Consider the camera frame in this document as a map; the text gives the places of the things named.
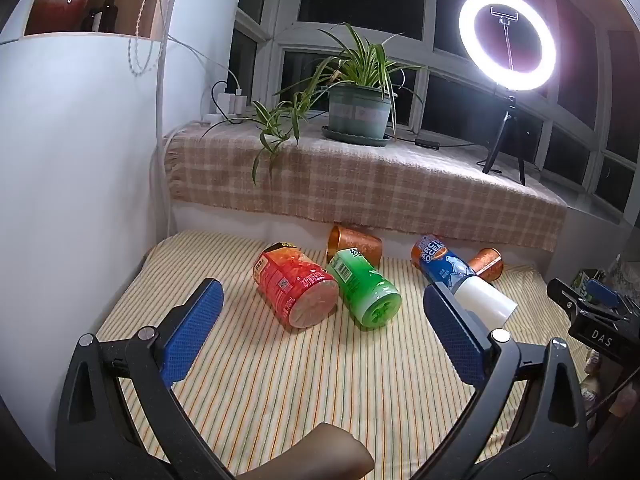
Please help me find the white cabinet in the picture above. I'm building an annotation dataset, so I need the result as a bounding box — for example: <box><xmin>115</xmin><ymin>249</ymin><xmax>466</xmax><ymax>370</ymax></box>
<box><xmin>0</xmin><ymin>0</ymin><xmax>201</xmax><ymax>466</ymax></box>

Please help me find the potted spider plant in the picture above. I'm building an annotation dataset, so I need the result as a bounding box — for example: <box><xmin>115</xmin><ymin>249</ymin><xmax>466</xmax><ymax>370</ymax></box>
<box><xmin>200</xmin><ymin>22</ymin><xmax>429</xmax><ymax>187</ymax></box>

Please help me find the green box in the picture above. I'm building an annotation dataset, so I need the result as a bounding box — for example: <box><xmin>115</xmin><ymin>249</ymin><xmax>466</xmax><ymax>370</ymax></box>
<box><xmin>571</xmin><ymin>268</ymin><xmax>605</xmax><ymax>302</ymax></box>

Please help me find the small copper cup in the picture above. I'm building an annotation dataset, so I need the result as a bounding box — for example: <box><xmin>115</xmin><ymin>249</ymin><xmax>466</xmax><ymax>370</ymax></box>
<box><xmin>467</xmin><ymin>247</ymin><xmax>502</xmax><ymax>281</ymax></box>

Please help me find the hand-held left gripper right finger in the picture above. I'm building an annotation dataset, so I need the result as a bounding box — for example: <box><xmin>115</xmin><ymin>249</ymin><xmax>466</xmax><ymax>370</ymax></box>
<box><xmin>410</xmin><ymin>282</ymin><xmax>601</xmax><ymax>480</ymax></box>

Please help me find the ring light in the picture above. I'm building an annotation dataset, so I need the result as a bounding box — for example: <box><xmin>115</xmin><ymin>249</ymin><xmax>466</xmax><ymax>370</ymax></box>
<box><xmin>458</xmin><ymin>0</ymin><xmax>557</xmax><ymax>92</ymax></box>

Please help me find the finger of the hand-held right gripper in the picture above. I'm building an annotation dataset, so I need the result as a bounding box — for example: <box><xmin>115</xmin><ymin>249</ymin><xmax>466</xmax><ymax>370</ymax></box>
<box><xmin>546</xmin><ymin>278</ymin><xmax>588</xmax><ymax>319</ymax></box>
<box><xmin>586</xmin><ymin>278</ymin><xmax>632</xmax><ymax>312</ymax></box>

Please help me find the white cup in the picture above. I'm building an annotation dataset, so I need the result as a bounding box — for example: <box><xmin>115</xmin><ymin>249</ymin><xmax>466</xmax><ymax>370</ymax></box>
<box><xmin>452</xmin><ymin>278</ymin><xmax>517</xmax><ymax>330</ymax></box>

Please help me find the blue printed cup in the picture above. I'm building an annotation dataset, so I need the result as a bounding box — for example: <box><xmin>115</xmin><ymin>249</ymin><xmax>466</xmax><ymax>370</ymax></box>
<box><xmin>411</xmin><ymin>234</ymin><xmax>477</xmax><ymax>293</ymax></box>

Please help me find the green printed cup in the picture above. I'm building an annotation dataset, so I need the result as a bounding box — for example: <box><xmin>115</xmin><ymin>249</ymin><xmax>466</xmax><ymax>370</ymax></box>
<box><xmin>326</xmin><ymin>247</ymin><xmax>402</xmax><ymax>329</ymax></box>

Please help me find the red printed cup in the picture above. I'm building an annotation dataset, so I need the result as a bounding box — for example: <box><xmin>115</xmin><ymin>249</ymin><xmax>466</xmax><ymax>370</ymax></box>
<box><xmin>252</xmin><ymin>241</ymin><xmax>340</xmax><ymax>331</ymax></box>

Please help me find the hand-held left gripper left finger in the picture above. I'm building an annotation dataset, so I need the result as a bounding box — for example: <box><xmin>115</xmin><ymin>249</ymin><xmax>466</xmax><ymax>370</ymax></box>
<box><xmin>55</xmin><ymin>277</ymin><xmax>241</xmax><ymax>480</ymax></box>

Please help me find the large copper cup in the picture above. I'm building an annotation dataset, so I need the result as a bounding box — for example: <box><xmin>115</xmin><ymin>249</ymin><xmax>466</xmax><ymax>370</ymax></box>
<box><xmin>326</xmin><ymin>225</ymin><xmax>384</xmax><ymax>267</ymax></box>

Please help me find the white twisted cord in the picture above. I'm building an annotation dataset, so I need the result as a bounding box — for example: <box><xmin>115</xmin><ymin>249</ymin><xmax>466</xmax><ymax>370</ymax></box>
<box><xmin>127</xmin><ymin>0</ymin><xmax>167</xmax><ymax>79</ymax></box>

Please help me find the beige plaid blanket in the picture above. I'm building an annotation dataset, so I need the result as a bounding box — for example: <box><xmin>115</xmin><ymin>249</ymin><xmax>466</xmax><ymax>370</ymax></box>
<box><xmin>165</xmin><ymin>120</ymin><xmax>568</xmax><ymax>254</ymax></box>

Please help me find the black cable with controller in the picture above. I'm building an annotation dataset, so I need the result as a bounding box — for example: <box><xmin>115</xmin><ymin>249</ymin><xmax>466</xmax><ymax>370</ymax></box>
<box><xmin>389</xmin><ymin>134</ymin><xmax>483</xmax><ymax>151</ymax></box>

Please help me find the black tripod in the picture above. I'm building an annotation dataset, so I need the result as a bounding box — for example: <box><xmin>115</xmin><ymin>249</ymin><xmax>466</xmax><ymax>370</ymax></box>
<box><xmin>481</xmin><ymin>91</ymin><xmax>532</xmax><ymax>186</ymax></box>

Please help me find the yellow striped mat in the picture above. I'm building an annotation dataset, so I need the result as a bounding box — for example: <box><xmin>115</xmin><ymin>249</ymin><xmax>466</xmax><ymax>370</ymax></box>
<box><xmin>94</xmin><ymin>229</ymin><xmax>593</xmax><ymax>480</ymax></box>

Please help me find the green plant saucer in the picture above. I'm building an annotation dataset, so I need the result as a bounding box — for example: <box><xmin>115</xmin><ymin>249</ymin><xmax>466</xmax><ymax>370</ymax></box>
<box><xmin>321</xmin><ymin>124</ymin><xmax>391</xmax><ymax>147</ymax></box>

